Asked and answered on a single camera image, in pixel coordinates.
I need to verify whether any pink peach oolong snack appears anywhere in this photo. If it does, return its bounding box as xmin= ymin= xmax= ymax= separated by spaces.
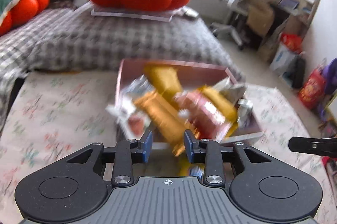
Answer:
xmin=175 ymin=91 xmax=232 ymax=143

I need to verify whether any yellow snack packet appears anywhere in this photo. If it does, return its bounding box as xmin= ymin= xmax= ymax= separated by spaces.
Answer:
xmin=143 ymin=64 xmax=183 ymax=109
xmin=198 ymin=86 xmax=238 ymax=123

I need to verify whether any white triangular snack packet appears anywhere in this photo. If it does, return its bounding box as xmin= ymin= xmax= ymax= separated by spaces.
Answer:
xmin=106 ymin=75 xmax=154 ymax=140

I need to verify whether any white purple snack packet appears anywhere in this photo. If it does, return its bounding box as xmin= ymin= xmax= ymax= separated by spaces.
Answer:
xmin=238 ymin=99 xmax=254 ymax=115

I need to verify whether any white newspaper print packet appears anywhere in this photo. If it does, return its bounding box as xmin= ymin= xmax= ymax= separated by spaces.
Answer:
xmin=213 ymin=77 xmax=247 ymax=104

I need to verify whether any yellow chips bag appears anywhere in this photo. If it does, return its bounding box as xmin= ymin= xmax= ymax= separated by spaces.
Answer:
xmin=178 ymin=155 xmax=205 ymax=180

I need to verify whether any gold foil candy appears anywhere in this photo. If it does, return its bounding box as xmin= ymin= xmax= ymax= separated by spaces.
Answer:
xmin=133 ymin=91 xmax=200 ymax=157

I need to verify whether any red gift bag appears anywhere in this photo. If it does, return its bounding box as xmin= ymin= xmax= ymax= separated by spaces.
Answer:
xmin=298 ymin=68 xmax=326 ymax=110

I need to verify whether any pink cardboard box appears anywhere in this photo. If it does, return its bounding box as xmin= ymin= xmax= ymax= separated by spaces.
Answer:
xmin=115 ymin=59 xmax=262 ymax=144

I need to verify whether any black bag on floor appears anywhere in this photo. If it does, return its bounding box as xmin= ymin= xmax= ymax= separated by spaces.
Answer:
xmin=290 ymin=56 xmax=306 ymax=89

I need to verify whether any floral tablecloth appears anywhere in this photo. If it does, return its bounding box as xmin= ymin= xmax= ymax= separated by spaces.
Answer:
xmin=1 ymin=72 xmax=336 ymax=223

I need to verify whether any white blue shopping bag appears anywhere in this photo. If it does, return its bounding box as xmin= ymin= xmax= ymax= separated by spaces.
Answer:
xmin=270 ymin=43 xmax=297 ymax=76

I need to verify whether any small packet on quilt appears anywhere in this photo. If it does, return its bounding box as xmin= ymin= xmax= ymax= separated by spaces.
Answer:
xmin=181 ymin=6 xmax=199 ymax=20

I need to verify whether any clear acrylic board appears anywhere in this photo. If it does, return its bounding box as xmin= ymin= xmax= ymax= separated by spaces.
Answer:
xmin=91 ymin=7 xmax=177 ymax=22

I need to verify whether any grey checked quilt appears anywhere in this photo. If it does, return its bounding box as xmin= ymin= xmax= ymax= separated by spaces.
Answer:
xmin=1 ymin=3 xmax=244 ymax=122

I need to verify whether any small orange pumpkin cushion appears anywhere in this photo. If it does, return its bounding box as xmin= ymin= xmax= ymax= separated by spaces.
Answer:
xmin=1 ymin=0 xmax=50 ymax=36

